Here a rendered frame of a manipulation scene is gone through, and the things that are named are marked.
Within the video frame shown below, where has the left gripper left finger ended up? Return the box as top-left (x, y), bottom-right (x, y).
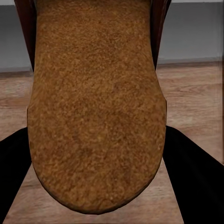
top-left (0, 127), bottom-right (32, 224)

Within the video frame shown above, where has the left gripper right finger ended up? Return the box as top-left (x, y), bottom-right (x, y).
top-left (162, 125), bottom-right (224, 224)

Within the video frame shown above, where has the sandal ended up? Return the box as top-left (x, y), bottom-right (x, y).
top-left (14, 0), bottom-right (171, 215)

